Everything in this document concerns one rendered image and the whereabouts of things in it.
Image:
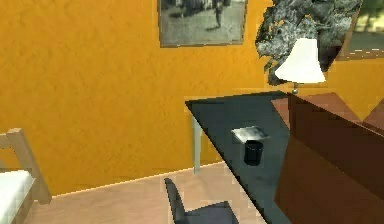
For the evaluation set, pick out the black mug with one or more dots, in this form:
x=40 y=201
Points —
x=253 y=152

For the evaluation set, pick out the white shade table lamp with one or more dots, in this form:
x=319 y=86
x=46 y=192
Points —
x=301 y=63

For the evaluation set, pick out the grey framed wall picture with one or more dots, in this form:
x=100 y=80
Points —
x=202 y=23

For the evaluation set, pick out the silver grey book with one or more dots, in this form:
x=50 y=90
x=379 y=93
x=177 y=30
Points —
x=250 y=133

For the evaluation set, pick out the dark grey chair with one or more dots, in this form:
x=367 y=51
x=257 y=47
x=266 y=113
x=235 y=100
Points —
x=196 y=213

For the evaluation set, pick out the wooden bed with white mattress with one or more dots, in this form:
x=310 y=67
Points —
x=16 y=183

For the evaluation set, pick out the black top desk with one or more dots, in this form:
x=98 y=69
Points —
x=246 y=116

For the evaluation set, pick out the brown wooden cabinet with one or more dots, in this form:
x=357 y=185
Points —
x=333 y=160

